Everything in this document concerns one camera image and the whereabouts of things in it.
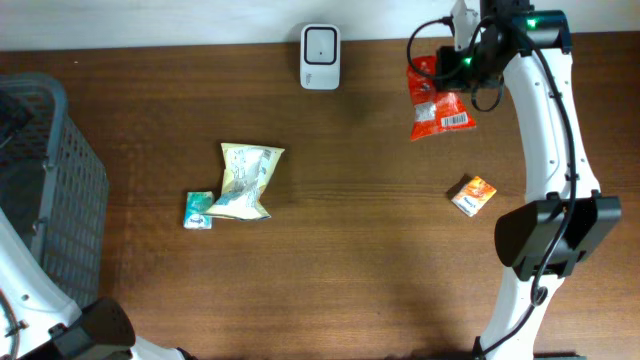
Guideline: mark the white barcode scanner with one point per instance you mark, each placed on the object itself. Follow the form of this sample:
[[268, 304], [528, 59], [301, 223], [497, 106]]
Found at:
[[320, 57]]

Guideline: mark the grey plastic mesh basket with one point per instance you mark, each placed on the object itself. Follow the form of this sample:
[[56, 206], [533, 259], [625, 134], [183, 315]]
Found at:
[[54, 188]]

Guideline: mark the teal tissue pack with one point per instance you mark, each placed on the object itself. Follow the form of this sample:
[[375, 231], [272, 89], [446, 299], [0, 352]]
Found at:
[[197, 203]]

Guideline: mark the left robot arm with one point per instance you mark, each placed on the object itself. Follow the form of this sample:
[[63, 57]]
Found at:
[[39, 321]]

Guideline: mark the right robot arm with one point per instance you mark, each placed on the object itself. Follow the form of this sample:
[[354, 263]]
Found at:
[[512, 46]]

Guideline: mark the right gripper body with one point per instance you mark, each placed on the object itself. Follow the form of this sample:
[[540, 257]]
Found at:
[[459, 71]]

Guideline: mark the cream snack bag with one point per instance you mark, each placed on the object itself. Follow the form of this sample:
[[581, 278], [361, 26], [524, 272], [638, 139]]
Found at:
[[247, 173]]

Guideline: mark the orange small box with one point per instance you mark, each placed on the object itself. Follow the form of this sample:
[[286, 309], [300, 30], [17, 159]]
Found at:
[[473, 196]]

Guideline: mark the red snack bag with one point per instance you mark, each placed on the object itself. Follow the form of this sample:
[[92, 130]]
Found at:
[[435, 112]]

